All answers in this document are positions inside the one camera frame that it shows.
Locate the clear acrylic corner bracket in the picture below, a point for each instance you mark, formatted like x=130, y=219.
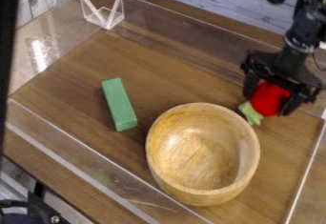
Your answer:
x=103, y=17

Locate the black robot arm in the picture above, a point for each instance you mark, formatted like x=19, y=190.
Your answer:
x=308, y=30

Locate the black clamp with cable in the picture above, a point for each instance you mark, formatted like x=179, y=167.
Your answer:
x=30, y=210

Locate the black vertical foreground post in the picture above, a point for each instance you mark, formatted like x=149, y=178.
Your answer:
x=8, y=11

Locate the green rectangular block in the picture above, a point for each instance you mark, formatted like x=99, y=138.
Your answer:
x=119, y=105

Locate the red plush strawberry toy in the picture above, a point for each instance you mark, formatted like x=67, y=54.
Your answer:
x=265, y=103

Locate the wooden bowl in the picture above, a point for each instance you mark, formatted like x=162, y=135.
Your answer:
x=202, y=153

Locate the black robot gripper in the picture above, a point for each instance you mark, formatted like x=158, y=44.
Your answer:
x=283, y=68

